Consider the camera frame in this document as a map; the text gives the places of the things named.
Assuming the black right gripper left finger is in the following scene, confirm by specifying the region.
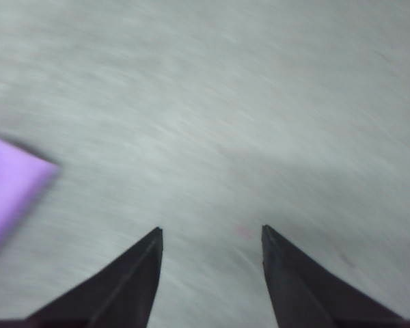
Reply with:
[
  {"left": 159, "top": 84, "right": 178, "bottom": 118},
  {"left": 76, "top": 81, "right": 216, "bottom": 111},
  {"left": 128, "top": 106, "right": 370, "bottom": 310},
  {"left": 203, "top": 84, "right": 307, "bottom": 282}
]
[{"left": 27, "top": 227, "right": 164, "bottom": 324}]

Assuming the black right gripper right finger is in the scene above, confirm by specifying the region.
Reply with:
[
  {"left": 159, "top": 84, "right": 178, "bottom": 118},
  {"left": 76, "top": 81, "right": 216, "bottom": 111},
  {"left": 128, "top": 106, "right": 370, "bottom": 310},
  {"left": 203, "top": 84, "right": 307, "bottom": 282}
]
[{"left": 261, "top": 224, "right": 405, "bottom": 324}]

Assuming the purple towel with grey hem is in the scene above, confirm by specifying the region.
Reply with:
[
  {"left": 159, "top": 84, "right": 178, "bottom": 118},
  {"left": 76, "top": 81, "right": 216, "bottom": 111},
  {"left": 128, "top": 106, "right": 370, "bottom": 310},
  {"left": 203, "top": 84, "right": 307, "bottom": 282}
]
[{"left": 0, "top": 135, "right": 61, "bottom": 264}]

